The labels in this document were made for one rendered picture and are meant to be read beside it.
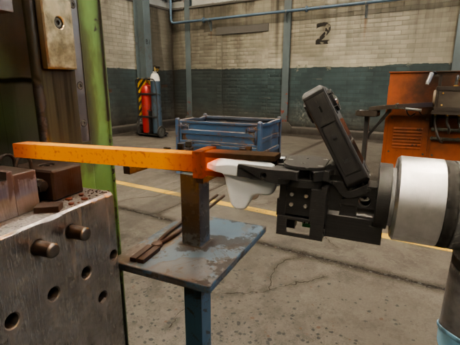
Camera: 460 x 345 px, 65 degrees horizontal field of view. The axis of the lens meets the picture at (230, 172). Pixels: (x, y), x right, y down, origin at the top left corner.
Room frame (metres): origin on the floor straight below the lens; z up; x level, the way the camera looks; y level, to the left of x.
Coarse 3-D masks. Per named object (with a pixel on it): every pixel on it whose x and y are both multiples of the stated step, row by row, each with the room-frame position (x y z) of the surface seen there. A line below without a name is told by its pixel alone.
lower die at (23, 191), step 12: (0, 168) 0.68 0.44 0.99; (12, 168) 0.68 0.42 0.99; (24, 168) 0.68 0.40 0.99; (12, 180) 0.63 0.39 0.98; (24, 180) 0.65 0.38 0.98; (0, 192) 0.60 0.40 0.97; (12, 192) 0.62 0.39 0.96; (24, 192) 0.64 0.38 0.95; (36, 192) 0.67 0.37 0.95; (0, 204) 0.60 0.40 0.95; (12, 204) 0.62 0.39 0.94; (24, 204) 0.64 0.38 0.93; (36, 204) 0.67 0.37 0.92; (0, 216) 0.60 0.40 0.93; (12, 216) 0.62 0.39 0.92
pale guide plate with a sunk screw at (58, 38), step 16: (48, 0) 0.89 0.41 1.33; (64, 0) 0.94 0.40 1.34; (48, 16) 0.89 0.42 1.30; (64, 16) 0.93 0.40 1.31; (48, 32) 0.88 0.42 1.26; (64, 32) 0.93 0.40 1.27; (48, 48) 0.88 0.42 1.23; (64, 48) 0.92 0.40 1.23; (48, 64) 0.88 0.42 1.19; (64, 64) 0.92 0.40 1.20
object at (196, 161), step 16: (16, 144) 0.56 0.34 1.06; (32, 144) 0.55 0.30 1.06; (48, 144) 0.55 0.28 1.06; (64, 144) 0.55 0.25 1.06; (80, 144) 0.54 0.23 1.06; (64, 160) 0.53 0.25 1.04; (80, 160) 0.52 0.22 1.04; (96, 160) 0.50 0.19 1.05; (112, 160) 0.49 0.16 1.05; (128, 160) 0.48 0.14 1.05; (144, 160) 0.47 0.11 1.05; (160, 160) 0.46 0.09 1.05; (176, 160) 0.46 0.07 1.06; (192, 160) 0.44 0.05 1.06; (208, 160) 0.45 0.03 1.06; (256, 160) 0.42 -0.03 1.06; (272, 160) 0.41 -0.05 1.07; (224, 176) 0.43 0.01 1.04
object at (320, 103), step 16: (304, 96) 0.39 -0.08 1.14; (320, 96) 0.39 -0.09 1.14; (320, 112) 0.38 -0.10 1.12; (336, 112) 0.38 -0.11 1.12; (320, 128) 0.38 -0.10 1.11; (336, 128) 0.38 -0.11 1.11; (336, 144) 0.38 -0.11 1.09; (352, 144) 0.37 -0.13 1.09; (336, 160) 0.37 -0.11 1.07; (352, 160) 0.37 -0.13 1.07; (352, 176) 0.37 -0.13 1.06; (368, 176) 0.37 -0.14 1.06
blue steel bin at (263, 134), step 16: (176, 128) 4.58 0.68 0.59; (192, 128) 4.51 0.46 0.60; (208, 128) 4.41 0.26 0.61; (224, 128) 4.32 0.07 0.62; (240, 128) 4.23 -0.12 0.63; (256, 128) 4.13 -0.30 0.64; (272, 128) 4.53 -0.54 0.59; (176, 144) 4.59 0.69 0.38; (192, 144) 4.49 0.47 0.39; (208, 144) 4.39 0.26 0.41; (224, 144) 4.30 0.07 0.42; (240, 144) 4.21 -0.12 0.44; (256, 144) 4.13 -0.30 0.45; (272, 144) 4.57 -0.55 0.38
